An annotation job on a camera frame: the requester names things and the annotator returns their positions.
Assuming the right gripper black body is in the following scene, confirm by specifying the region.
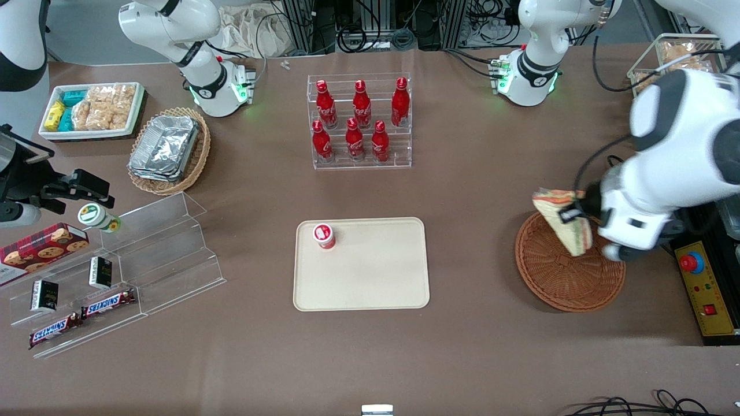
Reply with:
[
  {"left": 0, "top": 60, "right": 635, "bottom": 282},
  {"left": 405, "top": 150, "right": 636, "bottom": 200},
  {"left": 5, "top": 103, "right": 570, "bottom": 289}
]
[{"left": 0, "top": 124, "right": 70, "bottom": 204}]

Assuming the triangular sandwich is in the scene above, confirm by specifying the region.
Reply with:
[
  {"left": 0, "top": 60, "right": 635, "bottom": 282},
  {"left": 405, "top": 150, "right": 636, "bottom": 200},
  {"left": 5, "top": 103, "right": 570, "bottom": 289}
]
[{"left": 532, "top": 188, "right": 594, "bottom": 258}]

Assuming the round brown wicker basket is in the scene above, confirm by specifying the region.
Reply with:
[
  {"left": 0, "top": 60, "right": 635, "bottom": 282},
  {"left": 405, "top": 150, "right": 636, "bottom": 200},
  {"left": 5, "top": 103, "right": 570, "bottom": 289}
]
[{"left": 515, "top": 211, "right": 627, "bottom": 313}]

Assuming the aluminium foil tray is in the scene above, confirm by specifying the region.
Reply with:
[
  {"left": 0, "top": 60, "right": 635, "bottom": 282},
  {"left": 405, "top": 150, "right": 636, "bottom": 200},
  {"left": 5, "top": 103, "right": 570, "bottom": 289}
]
[{"left": 128, "top": 114, "right": 201, "bottom": 181}]

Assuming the oval tan wicker basket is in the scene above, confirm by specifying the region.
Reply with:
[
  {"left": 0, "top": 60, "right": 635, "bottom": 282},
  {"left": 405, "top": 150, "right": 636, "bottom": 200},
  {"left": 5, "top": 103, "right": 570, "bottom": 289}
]
[{"left": 127, "top": 107, "right": 212, "bottom": 197}]

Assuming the cream plastic tray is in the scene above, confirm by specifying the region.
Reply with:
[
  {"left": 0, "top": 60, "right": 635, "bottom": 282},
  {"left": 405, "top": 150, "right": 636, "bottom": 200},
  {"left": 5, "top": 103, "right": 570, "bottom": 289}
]
[{"left": 293, "top": 217, "right": 431, "bottom": 313}]

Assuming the green white lidded cup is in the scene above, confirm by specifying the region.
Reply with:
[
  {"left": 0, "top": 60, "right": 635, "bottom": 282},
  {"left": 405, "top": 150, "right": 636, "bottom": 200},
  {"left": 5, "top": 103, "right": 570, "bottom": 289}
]
[{"left": 77, "top": 203, "right": 123, "bottom": 234}]

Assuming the white rectangular snack bin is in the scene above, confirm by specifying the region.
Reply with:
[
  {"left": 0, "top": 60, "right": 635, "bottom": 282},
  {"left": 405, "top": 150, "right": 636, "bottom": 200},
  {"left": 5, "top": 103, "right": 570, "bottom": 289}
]
[{"left": 38, "top": 82, "right": 146, "bottom": 142}]

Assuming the red tartan cookie box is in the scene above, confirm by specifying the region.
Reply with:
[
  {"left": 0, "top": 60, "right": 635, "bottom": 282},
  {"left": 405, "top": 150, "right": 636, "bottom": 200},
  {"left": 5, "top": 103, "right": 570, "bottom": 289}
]
[{"left": 0, "top": 222, "right": 90, "bottom": 288}]

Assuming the yellow snack packet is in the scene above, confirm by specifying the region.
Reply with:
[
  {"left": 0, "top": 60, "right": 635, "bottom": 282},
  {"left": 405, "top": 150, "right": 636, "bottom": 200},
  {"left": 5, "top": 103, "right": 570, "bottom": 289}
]
[{"left": 45, "top": 100, "right": 66, "bottom": 132}]

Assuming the clear acrylic stepped shelf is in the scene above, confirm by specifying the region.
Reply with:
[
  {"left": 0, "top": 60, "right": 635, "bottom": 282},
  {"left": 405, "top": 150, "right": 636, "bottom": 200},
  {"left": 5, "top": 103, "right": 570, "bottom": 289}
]
[
  {"left": 98, "top": 192, "right": 227, "bottom": 317},
  {"left": 0, "top": 231, "right": 148, "bottom": 360}
]

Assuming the small black box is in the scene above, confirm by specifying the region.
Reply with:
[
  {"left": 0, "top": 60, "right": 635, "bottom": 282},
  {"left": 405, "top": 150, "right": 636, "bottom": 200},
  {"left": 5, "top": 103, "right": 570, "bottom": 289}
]
[
  {"left": 30, "top": 280, "right": 59, "bottom": 313},
  {"left": 88, "top": 257, "right": 113, "bottom": 290}
]

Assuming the clear plastic container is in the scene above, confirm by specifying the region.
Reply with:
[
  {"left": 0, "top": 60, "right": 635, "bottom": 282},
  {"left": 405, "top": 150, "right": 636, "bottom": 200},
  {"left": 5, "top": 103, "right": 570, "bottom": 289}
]
[{"left": 719, "top": 196, "right": 740, "bottom": 240}]

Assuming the black yellow control box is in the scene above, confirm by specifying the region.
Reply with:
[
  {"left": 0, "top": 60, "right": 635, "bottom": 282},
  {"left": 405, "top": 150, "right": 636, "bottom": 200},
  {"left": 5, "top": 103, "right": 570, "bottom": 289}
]
[{"left": 671, "top": 202, "right": 740, "bottom": 346}]

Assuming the Snickers chocolate bar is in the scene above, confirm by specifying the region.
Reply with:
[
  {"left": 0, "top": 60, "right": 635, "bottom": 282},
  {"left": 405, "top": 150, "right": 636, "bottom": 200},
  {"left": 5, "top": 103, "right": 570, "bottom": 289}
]
[
  {"left": 29, "top": 313, "right": 83, "bottom": 350},
  {"left": 81, "top": 288, "right": 138, "bottom": 320}
]

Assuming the clear acrylic bottle rack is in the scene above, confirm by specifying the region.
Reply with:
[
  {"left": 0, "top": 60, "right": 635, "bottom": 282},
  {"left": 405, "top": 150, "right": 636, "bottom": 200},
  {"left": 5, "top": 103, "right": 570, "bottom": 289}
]
[{"left": 306, "top": 72, "right": 413, "bottom": 170}]

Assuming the red cola bottle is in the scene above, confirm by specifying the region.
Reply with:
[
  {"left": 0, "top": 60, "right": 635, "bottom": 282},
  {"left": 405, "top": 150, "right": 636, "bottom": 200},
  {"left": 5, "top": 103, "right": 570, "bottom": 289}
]
[
  {"left": 312, "top": 120, "right": 334, "bottom": 162},
  {"left": 315, "top": 80, "right": 339, "bottom": 129},
  {"left": 345, "top": 117, "right": 366, "bottom": 161},
  {"left": 371, "top": 120, "right": 391, "bottom": 162},
  {"left": 353, "top": 80, "right": 372, "bottom": 129},
  {"left": 391, "top": 77, "right": 411, "bottom": 128}
]

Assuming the white cloth bag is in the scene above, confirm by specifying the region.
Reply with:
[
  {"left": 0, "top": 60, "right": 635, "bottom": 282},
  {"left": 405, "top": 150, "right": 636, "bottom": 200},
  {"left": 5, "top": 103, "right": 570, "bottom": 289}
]
[{"left": 217, "top": 5, "right": 290, "bottom": 58}]

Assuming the red white small cup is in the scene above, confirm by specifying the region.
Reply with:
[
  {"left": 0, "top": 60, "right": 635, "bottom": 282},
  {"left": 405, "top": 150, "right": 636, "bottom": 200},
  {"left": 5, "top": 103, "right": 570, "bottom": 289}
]
[{"left": 313, "top": 223, "right": 337, "bottom": 250}]

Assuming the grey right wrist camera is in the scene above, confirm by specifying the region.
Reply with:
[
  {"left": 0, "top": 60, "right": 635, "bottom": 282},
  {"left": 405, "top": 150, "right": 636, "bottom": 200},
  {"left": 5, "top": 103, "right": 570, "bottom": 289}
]
[{"left": 0, "top": 202, "right": 42, "bottom": 227}]

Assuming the black floor cable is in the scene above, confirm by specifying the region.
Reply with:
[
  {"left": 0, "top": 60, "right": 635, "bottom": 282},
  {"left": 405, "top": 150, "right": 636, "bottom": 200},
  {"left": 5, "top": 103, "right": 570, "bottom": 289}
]
[{"left": 569, "top": 390, "right": 740, "bottom": 416}]

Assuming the white wire basket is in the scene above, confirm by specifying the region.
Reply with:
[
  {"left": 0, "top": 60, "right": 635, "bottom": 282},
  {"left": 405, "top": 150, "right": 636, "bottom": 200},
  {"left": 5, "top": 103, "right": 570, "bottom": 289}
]
[{"left": 627, "top": 33, "right": 727, "bottom": 98}]

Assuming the coiled black cable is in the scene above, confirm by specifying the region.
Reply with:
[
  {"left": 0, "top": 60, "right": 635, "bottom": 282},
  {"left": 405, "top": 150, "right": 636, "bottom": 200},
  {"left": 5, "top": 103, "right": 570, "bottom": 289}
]
[{"left": 337, "top": 26, "right": 417, "bottom": 51}]

